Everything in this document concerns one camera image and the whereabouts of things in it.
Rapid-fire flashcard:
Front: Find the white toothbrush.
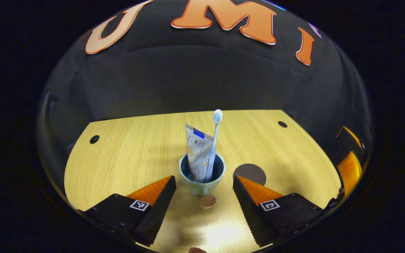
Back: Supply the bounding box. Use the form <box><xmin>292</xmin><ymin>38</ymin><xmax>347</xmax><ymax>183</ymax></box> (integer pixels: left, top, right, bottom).
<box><xmin>205</xmin><ymin>109</ymin><xmax>223</xmax><ymax>182</ymax></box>

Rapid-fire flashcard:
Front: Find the wooden desktop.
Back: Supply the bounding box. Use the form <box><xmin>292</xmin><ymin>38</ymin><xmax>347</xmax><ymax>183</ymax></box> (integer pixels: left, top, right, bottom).
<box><xmin>64</xmin><ymin>110</ymin><xmax>342</xmax><ymax>253</ymax></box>

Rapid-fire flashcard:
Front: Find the white toothpaste tube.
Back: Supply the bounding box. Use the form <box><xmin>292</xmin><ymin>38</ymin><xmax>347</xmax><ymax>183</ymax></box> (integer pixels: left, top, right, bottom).
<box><xmin>185</xmin><ymin>124</ymin><xmax>214</xmax><ymax>183</ymax></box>

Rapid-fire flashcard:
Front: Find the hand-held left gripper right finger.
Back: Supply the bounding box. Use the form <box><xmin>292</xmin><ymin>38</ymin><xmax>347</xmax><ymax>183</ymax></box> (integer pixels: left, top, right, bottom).
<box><xmin>232</xmin><ymin>176</ymin><xmax>326</xmax><ymax>248</ymax></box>

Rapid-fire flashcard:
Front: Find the dark round coaster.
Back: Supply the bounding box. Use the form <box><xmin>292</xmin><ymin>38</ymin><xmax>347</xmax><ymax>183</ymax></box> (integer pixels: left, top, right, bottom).
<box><xmin>233</xmin><ymin>163</ymin><xmax>267</xmax><ymax>186</ymax></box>

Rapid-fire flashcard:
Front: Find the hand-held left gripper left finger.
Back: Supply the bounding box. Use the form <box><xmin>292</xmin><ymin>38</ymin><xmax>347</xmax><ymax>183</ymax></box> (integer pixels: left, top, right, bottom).
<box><xmin>83</xmin><ymin>176</ymin><xmax>177</xmax><ymax>247</ymax></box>

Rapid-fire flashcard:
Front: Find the light blue cup wooden handle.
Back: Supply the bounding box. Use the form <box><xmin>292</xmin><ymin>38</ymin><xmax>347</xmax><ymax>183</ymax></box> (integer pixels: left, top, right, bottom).
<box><xmin>179</xmin><ymin>152</ymin><xmax>226</xmax><ymax>210</ymax></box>

